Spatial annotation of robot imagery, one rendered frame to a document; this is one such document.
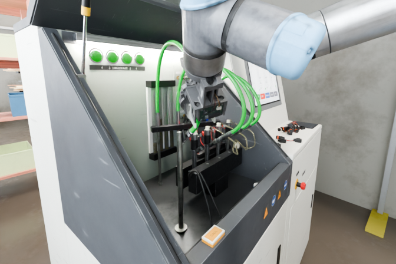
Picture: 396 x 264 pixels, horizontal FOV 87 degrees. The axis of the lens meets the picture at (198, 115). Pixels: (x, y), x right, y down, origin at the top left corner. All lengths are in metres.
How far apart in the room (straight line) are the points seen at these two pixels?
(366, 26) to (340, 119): 2.22
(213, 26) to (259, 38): 0.06
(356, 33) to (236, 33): 0.20
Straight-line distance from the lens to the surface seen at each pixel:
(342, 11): 0.41
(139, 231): 0.50
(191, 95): 0.43
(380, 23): 0.42
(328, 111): 2.62
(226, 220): 0.60
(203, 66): 0.35
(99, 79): 0.84
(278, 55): 0.27
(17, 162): 3.03
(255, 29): 0.28
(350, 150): 2.65
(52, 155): 0.89
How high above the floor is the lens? 1.31
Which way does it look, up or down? 11 degrees down
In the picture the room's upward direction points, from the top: straight up
